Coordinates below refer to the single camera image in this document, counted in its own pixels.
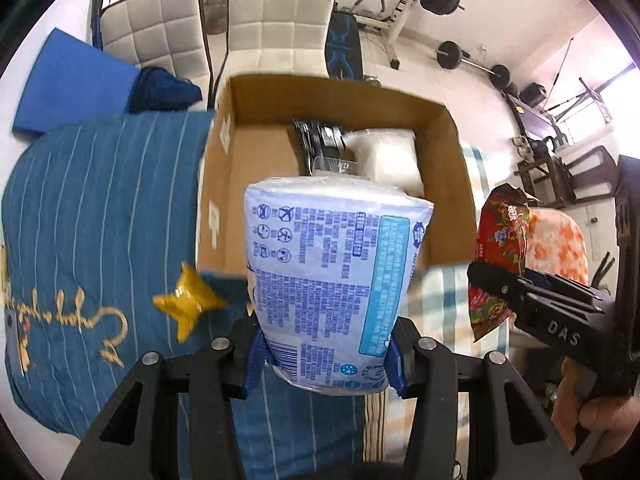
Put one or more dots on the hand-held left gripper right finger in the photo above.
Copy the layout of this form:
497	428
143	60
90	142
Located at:
396	366

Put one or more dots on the red floral snack packet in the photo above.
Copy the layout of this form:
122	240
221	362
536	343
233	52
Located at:
500	230

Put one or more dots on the white weight rack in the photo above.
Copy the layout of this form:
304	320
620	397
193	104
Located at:
400	15

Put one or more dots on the blue foam mat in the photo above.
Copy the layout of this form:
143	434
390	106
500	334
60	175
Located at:
70	85

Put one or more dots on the plaid blanket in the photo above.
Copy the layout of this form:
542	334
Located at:
440	300

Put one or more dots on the black and blue bench pad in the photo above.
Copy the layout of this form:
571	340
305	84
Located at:
344	45

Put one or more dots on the white snack packet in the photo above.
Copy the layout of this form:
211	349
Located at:
387	160

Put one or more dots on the cardboard box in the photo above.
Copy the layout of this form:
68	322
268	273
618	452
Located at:
260	160

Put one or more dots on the white quilted chair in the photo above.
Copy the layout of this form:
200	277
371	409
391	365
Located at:
282	15
155	30

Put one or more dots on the orange floral cushion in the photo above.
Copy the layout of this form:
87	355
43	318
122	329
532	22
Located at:
557	245

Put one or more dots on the yellow snack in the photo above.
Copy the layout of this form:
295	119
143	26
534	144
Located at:
187	302

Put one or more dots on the dark blue cloth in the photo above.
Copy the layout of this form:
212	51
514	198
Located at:
162	92

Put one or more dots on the black snack packet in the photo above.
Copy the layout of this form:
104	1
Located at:
320	145

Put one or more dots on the dark wooden furniture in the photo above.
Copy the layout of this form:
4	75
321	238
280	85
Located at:
555	160

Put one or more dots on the blue striped blanket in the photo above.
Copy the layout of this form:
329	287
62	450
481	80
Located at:
100	200

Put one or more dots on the blue and white snack bag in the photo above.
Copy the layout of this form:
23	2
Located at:
320	270

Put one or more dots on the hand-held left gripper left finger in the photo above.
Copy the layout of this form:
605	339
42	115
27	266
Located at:
256	360

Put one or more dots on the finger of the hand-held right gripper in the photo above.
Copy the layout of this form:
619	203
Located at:
560	282
492	285

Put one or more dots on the person's right hand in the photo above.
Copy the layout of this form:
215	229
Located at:
600	417

